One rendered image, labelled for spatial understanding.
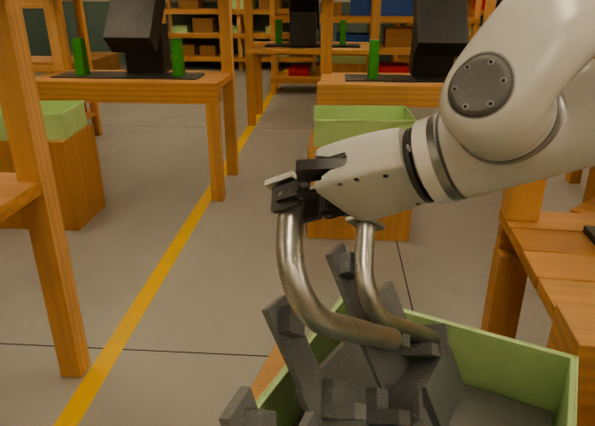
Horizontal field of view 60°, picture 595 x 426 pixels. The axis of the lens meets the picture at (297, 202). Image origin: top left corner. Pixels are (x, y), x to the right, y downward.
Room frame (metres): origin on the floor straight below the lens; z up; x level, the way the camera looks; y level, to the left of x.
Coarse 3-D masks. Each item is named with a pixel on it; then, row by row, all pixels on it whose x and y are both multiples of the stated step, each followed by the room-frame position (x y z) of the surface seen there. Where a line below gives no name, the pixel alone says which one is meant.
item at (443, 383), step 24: (336, 264) 0.70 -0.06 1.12; (384, 288) 0.77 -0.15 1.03; (360, 312) 0.69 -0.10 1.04; (384, 360) 0.68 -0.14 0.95; (408, 360) 0.72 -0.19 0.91; (432, 360) 0.71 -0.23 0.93; (384, 384) 0.65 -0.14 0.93; (432, 384) 0.66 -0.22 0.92; (456, 384) 0.71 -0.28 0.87; (432, 408) 0.63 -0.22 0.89
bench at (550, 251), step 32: (512, 224) 1.36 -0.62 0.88; (544, 224) 1.36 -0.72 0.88; (576, 224) 1.36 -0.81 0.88; (512, 256) 1.38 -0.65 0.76; (544, 256) 1.16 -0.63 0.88; (576, 256) 1.16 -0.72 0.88; (512, 288) 1.37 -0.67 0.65; (544, 288) 1.01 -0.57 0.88; (576, 288) 1.01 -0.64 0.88; (512, 320) 1.37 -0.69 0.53
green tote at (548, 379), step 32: (416, 320) 0.79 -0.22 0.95; (320, 352) 0.75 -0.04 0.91; (480, 352) 0.74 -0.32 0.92; (512, 352) 0.71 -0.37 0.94; (544, 352) 0.69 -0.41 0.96; (288, 384) 0.64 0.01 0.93; (480, 384) 0.73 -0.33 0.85; (512, 384) 0.71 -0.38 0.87; (544, 384) 0.69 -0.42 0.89; (576, 384) 0.61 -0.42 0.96; (288, 416) 0.64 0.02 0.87; (576, 416) 0.55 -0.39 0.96
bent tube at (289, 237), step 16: (288, 176) 0.53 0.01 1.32; (304, 208) 0.53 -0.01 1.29; (288, 224) 0.51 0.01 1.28; (304, 224) 0.52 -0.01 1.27; (288, 240) 0.49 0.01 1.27; (288, 256) 0.48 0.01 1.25; (288, 272) 0.47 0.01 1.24; (304, 272) 0.48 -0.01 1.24; (288, 288) 0.47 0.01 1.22; (304, 288) 0.47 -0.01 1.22; (304, 304) 0.46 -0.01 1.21; (320, 304) 0.47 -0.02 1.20; (304, 320) 0.46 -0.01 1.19; (320, 320) 0.46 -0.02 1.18; (336, 320) 0.48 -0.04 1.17; (352, 320) 0.51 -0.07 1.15; (336, 336) 0.48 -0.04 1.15; (352, 336) 0.49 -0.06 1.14; (368, 336) 0.51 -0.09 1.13; (384, 336) 0.54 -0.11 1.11; (400, 336) 0.57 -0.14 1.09
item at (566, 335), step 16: (560, 320) 0.88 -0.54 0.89; (576, 320) 0.86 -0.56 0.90; (592, 320) 0.86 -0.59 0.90; (560, 336) 0.86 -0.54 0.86; (576, 336) 0.81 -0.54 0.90; (592, 336) 0.81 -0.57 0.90; (576, 352) 0.79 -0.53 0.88; (592, 352) 0.78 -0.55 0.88; (592, 368) 0.78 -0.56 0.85; (592, 384) 0.78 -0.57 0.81; (592, 400) 0.78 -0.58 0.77
